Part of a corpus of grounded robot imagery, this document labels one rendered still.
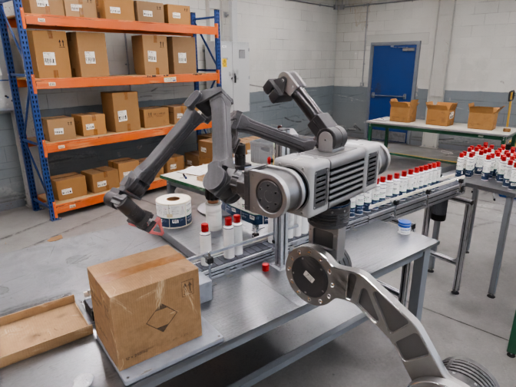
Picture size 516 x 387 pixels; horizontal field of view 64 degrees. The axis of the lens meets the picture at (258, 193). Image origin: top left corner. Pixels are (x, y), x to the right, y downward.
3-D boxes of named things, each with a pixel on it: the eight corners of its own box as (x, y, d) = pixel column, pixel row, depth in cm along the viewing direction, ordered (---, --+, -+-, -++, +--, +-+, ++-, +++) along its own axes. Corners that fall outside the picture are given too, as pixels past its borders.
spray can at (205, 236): (208, 260, 195) (206, 220, 189) (214, 265, 191) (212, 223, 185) (199, 263, 192) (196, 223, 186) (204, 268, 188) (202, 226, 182)
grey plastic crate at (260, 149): (283, 152, 463) (283, 133, 457) (313, 157, 439) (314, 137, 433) (249, 162, 419) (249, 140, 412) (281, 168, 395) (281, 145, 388)
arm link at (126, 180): (130, 176, 142) (147, 186, 148) (112, 170, 149) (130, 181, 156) (112, 206, 139) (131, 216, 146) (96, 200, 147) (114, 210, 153)
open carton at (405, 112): (384, 120, 710) (386, 99, 698) (398, 118, 741) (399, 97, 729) (406, 124, 682) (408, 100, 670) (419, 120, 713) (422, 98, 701)
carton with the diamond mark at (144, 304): (173, 305, 165) (167, 243, 157) (202, 335, 147) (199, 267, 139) (96, 334, 148) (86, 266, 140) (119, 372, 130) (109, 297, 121)
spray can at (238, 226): (239, 250, 206) (238, 212, 199) (245, 254, 202) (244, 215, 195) (229, 253, 203) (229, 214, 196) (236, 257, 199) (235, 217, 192)
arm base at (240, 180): (248, 212, 113) (248, 169, 109) (228, 205, 118) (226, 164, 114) (269, 203, 119) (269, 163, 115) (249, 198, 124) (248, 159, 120)
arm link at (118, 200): (117, 206, 139) (127, 193, 141) (107, 202, 144) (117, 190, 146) (130, 218, 144) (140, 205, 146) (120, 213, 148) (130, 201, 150)
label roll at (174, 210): (186, 229, 232) (185, 204, 228) (153, 228, 234) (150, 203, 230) (195, 216, 251) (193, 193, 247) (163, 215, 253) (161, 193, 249)
